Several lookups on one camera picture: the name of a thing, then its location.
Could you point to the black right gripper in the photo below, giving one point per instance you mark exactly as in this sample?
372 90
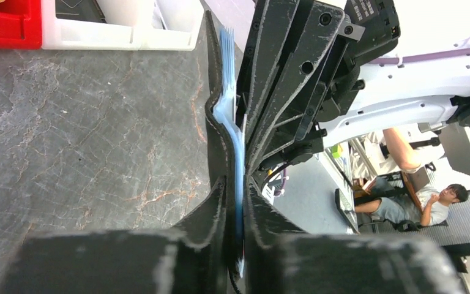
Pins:
294 64

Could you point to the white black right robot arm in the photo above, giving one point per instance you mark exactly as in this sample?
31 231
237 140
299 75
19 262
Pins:
414 62

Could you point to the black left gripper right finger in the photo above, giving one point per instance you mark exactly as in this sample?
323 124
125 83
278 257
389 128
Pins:
282 258

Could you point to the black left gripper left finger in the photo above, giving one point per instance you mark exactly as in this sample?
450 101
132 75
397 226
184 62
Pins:
185 258

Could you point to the seated person in background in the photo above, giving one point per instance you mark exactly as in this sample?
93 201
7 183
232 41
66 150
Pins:
431 206

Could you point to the white plastic bin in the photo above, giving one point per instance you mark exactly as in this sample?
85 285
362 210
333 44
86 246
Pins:
119 32
180 22

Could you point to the red plastic bin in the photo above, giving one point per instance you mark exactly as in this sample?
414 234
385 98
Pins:
21 24

